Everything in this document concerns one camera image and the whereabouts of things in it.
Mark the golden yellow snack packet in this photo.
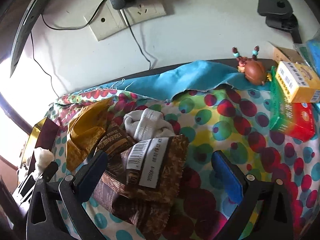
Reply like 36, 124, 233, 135
66, 98, 113, 172

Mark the brown labelled snack packet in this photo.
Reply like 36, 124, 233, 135
92, 124, 189, 239

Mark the grey white sock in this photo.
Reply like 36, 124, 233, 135
123, 108, 175, 141

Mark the red green medicine box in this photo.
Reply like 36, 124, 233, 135
270, 66, 315, 142

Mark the colourful polka dot tablecloth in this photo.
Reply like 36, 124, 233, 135
47, 89, 319, 239

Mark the yellow medicine box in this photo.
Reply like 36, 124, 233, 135
275, 61, 320, 103

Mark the brown beaded bug toy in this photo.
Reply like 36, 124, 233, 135
232, 46, 268, 86

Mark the blue cloth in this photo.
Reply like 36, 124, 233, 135
108, 60, 270, 101

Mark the clear bag with blue item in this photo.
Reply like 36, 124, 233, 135
293, 38, 320, 75

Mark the black tv cable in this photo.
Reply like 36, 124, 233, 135
29, 29, 61, 99

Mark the white wall socket plate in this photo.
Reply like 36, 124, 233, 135
84, 0, 167, 41

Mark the black wall television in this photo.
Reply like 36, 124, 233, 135
10, 0, 50, 77

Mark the black clamp mount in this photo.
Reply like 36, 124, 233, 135
257, 0, 302, 44

